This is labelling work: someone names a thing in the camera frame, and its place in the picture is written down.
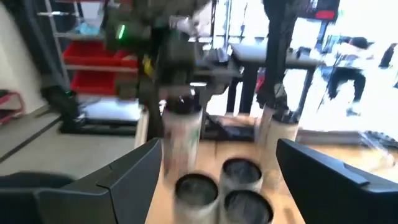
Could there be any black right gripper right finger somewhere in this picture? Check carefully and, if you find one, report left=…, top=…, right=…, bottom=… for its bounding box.
left=275, top=138, right=398, bottom=224

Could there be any monitor with red screen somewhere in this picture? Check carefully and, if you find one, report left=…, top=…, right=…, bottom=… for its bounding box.
left=298, top=0, right=341, bottom=21

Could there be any red metal cart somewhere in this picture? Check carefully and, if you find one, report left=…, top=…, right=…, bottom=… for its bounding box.
left=0, top=90, right=26, bottom=125

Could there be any dark room table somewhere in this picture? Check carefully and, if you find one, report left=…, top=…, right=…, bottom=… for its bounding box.
left=226, top=42, right=323, bottom=116

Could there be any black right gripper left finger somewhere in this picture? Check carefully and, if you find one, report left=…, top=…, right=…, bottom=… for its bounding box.
left=0, top=138, right=164, bottom=224

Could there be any metal shelf rack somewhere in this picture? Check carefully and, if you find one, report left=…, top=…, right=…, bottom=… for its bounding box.
left=35, top=0, right=139, bottom=96

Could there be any red storage bin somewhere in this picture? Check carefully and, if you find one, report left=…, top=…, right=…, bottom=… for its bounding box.
left=70, top=70, right=139, bottom=96
left=62, top=40, right=139, bottom=68

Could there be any person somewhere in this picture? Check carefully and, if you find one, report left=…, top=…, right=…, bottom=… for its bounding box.
left=310, top=35, right=379, bottom=118

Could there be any black flat platform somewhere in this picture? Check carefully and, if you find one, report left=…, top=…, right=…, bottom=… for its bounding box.
left=40, top=83, right=142, bottom=137

